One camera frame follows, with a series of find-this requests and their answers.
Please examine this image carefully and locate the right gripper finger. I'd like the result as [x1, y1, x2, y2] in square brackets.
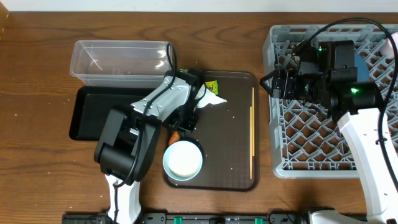
[259, 79, 275, 97]
[260, 69, 279, 83]

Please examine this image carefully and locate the orange carrot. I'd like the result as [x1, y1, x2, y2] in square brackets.
[168, 131, 180, 146]

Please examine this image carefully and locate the light blue rice bowl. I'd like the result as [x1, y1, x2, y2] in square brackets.
[162, 140, 204, 182]

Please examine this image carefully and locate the dark blue plate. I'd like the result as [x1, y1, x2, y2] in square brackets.
[354, 53, 369, 82]

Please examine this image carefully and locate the small pink cup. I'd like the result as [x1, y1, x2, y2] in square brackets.
[379, 38, 394, 59]

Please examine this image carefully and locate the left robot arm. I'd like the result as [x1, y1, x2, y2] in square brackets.
[94, 68, 206, 223]

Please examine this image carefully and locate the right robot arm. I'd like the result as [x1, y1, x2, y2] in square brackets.
[259, 40, 397, 223]

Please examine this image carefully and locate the grey dishwasher rack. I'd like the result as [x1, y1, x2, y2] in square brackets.
[262, 24, 394, 179]

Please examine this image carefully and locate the wooden chopstick outer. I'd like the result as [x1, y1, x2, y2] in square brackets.
[251, 87, 256, 157]

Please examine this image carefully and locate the wooden chopstick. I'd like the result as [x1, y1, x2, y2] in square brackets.
[251, 87, 256, 157]
[249, 106, 253, 180]

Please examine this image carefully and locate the wooden chopstick inner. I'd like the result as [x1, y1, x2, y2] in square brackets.
[249, 106, 253, 180]

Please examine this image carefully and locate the white crumpled napkin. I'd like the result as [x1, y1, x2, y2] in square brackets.
[195, 84, 227, 109]

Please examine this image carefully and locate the yellow green snack packet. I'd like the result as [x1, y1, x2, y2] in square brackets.
[205, 80, 219, 95]

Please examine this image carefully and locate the brown serving tray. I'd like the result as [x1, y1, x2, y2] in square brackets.
[163, 71, 259, 192]

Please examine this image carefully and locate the black plastic tray bin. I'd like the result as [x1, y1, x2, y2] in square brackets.
[69, 86, 154, 141]

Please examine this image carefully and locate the clear plastic bin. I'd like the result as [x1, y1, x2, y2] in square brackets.
[70, 40, 172, 88]

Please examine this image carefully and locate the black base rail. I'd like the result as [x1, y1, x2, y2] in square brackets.
[62, 213, 310, 224]

